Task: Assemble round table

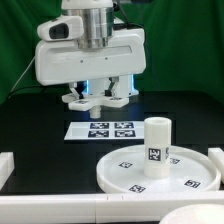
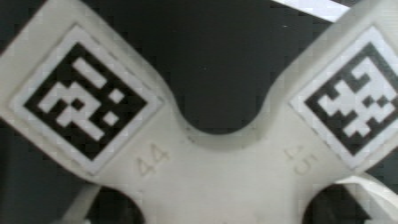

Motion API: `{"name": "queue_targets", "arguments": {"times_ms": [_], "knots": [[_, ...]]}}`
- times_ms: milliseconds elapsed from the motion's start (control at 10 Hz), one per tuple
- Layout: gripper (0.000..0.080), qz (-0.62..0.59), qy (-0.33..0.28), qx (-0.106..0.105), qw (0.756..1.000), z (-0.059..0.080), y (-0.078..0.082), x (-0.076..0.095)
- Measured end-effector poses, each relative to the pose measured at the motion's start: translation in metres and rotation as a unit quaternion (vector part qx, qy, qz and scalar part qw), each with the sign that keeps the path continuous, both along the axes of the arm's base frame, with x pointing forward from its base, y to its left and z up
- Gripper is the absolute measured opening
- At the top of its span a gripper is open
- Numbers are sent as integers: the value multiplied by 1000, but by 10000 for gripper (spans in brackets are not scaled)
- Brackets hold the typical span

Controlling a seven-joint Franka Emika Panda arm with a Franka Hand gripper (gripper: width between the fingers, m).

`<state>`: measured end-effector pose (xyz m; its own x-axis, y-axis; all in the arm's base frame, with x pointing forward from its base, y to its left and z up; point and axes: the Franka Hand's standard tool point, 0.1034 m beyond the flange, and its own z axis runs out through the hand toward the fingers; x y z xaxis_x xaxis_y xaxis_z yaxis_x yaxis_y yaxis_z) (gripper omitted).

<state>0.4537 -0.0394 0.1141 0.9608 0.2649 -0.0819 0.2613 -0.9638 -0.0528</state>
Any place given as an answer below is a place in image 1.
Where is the white front rail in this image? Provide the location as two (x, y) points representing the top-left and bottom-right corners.
(0, 190), (224, 224)

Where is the white marker sheet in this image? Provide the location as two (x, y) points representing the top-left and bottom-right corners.
(64, 121), (144, 141)

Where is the white left block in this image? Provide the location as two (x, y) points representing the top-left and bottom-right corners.
(0, 152), (15, 190)

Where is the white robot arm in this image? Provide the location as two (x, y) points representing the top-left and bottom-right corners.
(35, 0), (146, 98)

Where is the white block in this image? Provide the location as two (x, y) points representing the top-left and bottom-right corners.
(0, 152), (15, 190)
(208, 148), (224, 184)

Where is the white right block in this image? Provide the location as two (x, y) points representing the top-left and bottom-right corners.
(208, 148), (224, 184)

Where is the white cross-shaped table base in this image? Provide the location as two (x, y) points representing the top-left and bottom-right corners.
(62, 93), (129, 119)

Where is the white round object corner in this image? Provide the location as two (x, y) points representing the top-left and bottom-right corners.
(159, 204), (224, 224)

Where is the white round table top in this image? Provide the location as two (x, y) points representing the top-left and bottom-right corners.
(96, 145), (221, 193)

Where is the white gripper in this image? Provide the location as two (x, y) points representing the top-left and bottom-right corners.
(35, 29), (146, 100)

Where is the black cable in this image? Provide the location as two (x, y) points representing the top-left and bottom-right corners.
(6, 85), (71, 100)

